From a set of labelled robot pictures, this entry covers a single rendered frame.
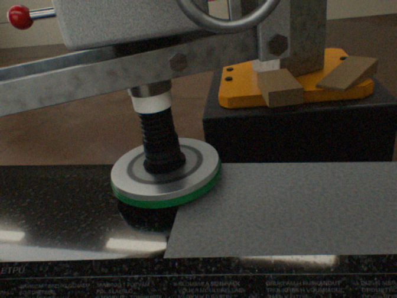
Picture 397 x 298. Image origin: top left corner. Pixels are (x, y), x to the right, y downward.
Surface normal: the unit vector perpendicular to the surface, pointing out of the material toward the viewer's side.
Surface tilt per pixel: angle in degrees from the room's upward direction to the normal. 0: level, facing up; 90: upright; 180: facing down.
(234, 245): 0
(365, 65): 11
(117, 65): 90
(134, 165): 0
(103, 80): 90
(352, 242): 0
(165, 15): 90
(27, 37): 90
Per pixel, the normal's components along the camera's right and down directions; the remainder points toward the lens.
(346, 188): -0.13, -0.87
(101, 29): 0.18, 0.44
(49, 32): -0.23, 0.48
